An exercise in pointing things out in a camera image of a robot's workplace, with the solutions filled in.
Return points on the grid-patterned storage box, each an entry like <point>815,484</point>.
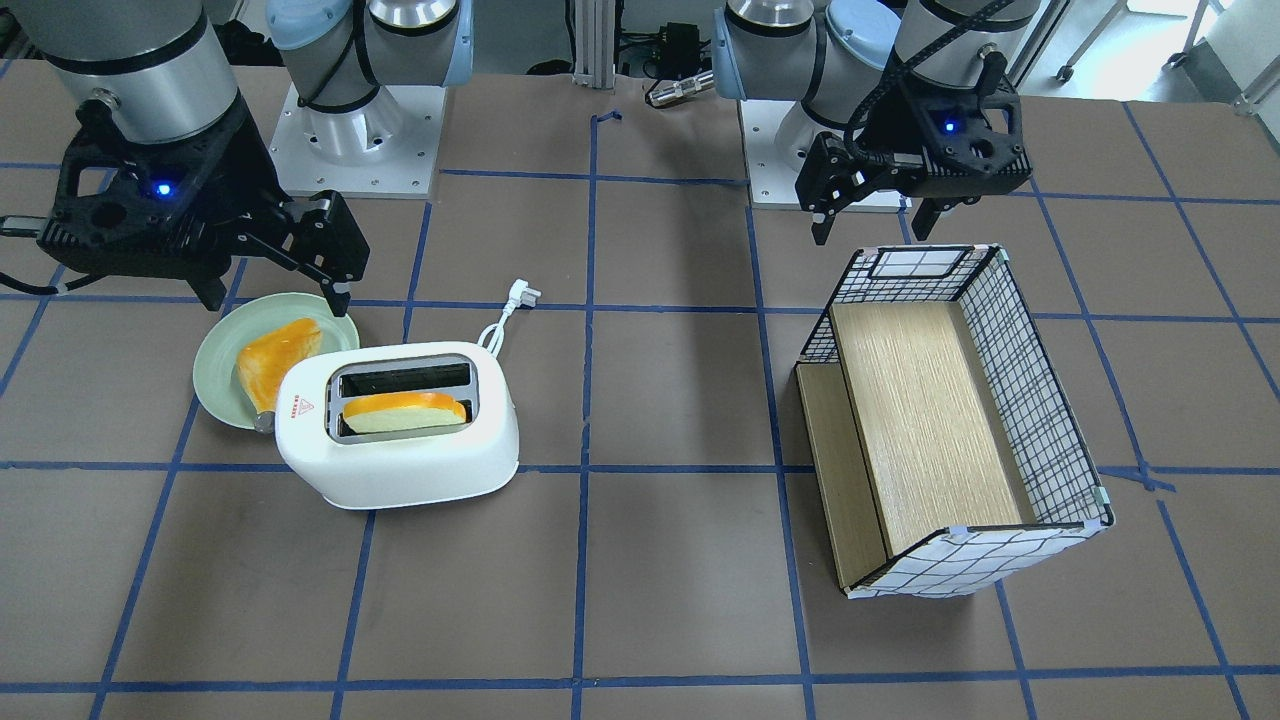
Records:
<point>974,454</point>

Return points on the toasted bread on plate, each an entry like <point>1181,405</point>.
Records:
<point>262,364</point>

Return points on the bread slice in toaster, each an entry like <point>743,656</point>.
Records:
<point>405,410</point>

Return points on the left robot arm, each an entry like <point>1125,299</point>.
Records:
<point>840,59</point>

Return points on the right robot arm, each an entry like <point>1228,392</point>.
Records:
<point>161,67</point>

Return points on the black power adapter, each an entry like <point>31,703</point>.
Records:
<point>678,49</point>

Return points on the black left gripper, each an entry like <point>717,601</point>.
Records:
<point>893,131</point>

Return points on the white two-slot toaster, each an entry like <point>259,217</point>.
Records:
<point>405,468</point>

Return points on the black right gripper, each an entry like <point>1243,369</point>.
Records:
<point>252,167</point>

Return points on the light green plate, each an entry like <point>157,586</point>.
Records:
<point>215,375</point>

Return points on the aluminium frame post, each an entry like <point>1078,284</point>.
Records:
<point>594,32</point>

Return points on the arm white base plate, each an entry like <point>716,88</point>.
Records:
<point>776,134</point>
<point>386,150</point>

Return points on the silver metal connector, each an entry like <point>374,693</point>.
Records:
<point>666,93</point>

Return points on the wooden box lid board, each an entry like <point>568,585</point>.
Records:
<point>853,522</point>

